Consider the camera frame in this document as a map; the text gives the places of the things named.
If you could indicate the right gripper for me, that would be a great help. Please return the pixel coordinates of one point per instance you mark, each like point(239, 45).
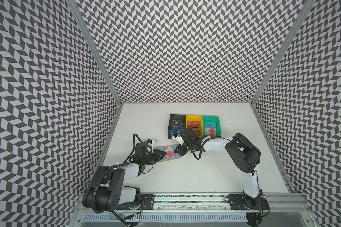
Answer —
point(181, 151)

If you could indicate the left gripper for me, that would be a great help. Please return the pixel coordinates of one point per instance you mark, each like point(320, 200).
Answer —
point(157, 156)

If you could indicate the red circle white card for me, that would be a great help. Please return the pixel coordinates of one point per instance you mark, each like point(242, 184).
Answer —
point(170, 150)

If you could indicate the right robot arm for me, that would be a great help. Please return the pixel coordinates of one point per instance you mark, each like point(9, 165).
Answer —
point(244, 155)

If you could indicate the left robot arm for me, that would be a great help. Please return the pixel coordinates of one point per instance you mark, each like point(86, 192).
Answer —
point(107, 192)

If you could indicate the blue card in black bin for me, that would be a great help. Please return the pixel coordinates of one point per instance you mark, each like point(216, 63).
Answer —
point(175, 131)

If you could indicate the dark card in black bin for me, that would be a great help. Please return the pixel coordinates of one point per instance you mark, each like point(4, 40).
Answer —
point(176, 123)

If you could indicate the red card in yellow bin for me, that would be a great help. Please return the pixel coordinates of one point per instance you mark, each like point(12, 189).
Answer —
point(193, 124)

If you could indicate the red white card green bin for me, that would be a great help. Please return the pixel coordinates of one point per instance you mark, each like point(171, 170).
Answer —
point(212, 132)

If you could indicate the teal card in green bin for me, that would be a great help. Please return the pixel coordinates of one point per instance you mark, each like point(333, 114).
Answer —
point(210, 125)

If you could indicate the black plastic bin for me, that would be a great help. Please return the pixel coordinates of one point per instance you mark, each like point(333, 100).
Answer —
point(181, 117)

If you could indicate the yellow plastic bin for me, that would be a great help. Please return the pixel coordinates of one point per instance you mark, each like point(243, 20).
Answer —
point(199, 131)

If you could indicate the green plastic bin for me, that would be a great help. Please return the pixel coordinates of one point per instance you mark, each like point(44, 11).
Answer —
point(216, 119)

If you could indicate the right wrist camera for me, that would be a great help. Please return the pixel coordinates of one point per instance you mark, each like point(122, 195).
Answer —
point(178, 138)

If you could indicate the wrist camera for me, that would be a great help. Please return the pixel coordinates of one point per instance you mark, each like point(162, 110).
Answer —
point(150, 141)
point(178, 138)

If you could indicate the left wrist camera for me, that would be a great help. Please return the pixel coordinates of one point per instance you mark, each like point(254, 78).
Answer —
point(150, 141)

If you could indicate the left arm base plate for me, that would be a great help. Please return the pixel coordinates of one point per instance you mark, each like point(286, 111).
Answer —
point(144, 201)

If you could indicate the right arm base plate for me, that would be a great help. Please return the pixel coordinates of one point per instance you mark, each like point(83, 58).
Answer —
point(245, 202)

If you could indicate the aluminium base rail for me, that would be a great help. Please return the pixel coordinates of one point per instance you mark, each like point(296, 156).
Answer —
point(214, 202)

